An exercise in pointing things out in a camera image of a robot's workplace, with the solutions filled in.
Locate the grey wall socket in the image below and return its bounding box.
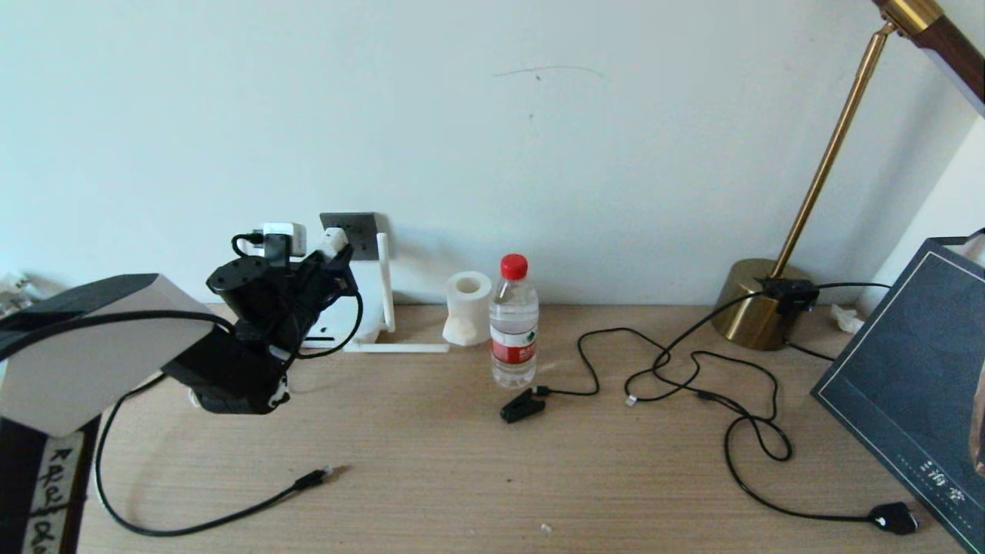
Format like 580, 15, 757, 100
320, 212, 379, 261

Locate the dark blue paper bag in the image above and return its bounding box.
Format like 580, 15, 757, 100
810, 229, 985, 553

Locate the thin black clip cable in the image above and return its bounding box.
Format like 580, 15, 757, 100
539, 329, 793, 462

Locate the black lamp power cable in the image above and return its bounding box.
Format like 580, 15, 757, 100
625, 283, 922, 536

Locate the red-capped water bottle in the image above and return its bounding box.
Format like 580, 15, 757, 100
489, 254, 539, 389

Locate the black ethernet cable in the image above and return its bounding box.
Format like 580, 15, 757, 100
94, 373, 335, 537

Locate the black clip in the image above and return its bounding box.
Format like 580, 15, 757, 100
500, 387, 550, 423

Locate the brass desk lamp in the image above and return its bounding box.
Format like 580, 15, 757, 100
710, 0, 985, 352

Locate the black box on lamp base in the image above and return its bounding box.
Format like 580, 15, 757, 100
758, 279, 819, 315

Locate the white router with antennas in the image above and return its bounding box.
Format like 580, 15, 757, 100
300, 233, 451, 355

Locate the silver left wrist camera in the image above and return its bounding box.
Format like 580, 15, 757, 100
260, 222, 308, 259

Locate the white toilet paper roll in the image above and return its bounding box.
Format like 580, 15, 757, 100
442, 271, 494, 347

